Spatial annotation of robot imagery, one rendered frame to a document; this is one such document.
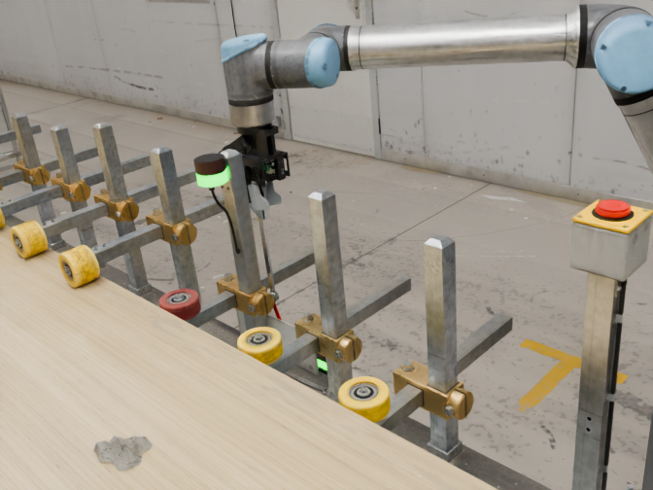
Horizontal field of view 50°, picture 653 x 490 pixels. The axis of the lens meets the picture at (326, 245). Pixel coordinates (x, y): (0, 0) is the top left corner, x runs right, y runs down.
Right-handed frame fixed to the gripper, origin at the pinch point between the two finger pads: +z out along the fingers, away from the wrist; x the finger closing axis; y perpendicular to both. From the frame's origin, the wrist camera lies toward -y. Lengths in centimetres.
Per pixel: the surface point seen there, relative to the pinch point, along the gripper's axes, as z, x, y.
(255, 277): 11.0, -7.4, 4.6
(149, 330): 11.2, -32.9, 3.4
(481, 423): 101, 73, 8
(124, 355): 11.2, -40.5, 7.2
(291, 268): 16.2, 6.2, 0.3
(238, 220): -2.9, -9.3, 4.5
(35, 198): 6, -18, -75
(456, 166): 95, 261, -132
